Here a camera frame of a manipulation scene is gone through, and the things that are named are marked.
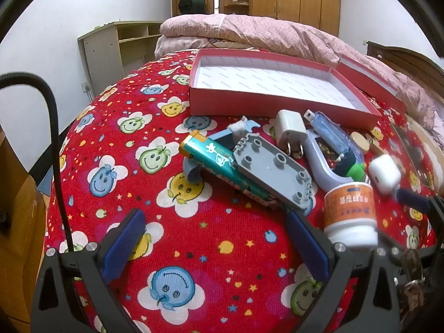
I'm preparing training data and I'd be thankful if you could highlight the pink quilt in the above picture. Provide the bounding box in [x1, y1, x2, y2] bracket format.
[154, 13, 444, 136]

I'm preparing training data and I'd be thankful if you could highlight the black cable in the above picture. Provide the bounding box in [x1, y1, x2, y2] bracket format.
[0, 73, 75, 254]

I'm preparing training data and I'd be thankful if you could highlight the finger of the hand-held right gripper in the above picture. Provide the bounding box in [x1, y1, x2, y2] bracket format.
[397, 188, 444, 223]
[390, 238, 444, 268]

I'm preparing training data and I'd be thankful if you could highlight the white orange label pill bottle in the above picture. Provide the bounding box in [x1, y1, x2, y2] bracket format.
[324, 182, 379, 250]

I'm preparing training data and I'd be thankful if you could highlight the metal spring clip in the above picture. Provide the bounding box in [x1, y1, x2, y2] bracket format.
[400, 248, 429, 306]

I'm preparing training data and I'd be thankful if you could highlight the brown wooden cabinet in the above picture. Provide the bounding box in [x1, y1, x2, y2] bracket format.
[0, 125, 46, 323]

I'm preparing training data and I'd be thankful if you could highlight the notched wooden block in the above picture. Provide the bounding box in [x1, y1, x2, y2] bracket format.
[350, 130, 385, 157]

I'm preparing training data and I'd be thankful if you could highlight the small colourful toy packet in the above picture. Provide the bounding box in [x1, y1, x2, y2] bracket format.
[183, 116, 262, 184]

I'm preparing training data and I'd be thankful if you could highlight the white earbuds case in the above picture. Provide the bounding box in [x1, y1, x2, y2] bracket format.
[368, 154, 402, 195]

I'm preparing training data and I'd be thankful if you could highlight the grey toy brick plate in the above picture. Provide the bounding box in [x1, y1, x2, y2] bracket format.
[232, 132, 313, 217]

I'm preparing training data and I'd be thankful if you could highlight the blue correction tape dispenser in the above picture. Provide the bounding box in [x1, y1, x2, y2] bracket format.
[304, 110, 361, 167]

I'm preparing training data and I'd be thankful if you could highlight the red cardboard box tray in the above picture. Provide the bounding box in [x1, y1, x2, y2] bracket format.
[189, 49, 382, 130]

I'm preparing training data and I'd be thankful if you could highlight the white charger plug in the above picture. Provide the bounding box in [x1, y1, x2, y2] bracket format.
[275, 110, 307, 157]

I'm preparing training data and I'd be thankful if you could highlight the red cardboard box lid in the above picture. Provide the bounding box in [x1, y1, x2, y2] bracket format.
[337, 54, 408, 115]

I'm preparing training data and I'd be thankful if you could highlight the red smiley flower blanket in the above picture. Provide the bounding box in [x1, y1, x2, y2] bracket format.
[45, 50, 444, 333]

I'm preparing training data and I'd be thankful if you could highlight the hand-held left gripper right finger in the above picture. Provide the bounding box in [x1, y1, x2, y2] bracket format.
[286, 211, 403, 333]

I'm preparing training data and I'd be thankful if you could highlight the small green capped object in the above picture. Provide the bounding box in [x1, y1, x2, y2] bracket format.
[338, 151, 365, 182]

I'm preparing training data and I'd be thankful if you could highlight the dark wooden headboard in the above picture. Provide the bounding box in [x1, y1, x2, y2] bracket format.
[367, 41, 444, 94]

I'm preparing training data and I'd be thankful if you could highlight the beige wooden shelf unit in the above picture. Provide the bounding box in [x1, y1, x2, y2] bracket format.
[77, 21, 163, 98]

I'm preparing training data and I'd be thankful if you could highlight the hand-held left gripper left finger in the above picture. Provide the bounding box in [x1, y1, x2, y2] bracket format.
[33, 209, 146, 333]

